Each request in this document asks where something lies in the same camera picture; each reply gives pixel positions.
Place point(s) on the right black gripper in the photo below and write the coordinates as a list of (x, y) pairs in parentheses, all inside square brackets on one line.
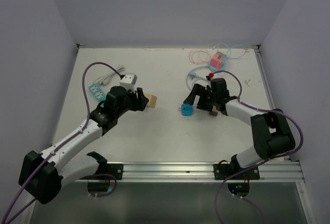
[(197, 90)]

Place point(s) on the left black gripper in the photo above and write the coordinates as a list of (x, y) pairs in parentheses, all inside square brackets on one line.
[(139, 101)]

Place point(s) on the tan wooden socket cube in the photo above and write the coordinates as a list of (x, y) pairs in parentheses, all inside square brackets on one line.
[(152, 100)]

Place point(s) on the blue square adapter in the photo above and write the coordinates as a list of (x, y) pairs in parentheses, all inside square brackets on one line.
[(186, 109)]

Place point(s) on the light blue round socket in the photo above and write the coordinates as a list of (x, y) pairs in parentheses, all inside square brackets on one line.
[(225, 65)]

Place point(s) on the teal power strip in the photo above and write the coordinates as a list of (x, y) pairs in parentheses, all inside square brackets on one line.
[(97, 92)]

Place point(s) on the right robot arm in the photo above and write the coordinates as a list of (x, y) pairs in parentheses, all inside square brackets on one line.
[(271, 133)]

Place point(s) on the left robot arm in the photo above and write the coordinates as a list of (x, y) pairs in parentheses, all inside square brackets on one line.
[(44, 174)]

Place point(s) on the pink cube plug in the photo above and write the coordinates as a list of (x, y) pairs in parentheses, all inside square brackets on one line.
[(216, 63)]

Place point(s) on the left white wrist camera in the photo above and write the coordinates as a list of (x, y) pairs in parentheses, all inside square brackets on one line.
[(128, 81)]

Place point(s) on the right side aluminium rail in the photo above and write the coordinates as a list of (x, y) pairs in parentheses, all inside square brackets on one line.
[(262, 65)]

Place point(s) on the aluminium rail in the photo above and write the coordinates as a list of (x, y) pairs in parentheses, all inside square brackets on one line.
[(202, 172), (262, 65)]

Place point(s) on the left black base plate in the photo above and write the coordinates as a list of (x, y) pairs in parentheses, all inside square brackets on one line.
[(114, 169)]

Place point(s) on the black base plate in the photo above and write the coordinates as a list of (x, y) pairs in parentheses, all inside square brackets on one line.
[(114, 169), (223, 169)]

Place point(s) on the aluminium front rail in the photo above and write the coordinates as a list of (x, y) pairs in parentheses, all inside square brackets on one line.
[(202, 172)]

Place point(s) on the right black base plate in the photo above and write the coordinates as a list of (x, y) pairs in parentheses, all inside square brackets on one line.
[(223, 169)]

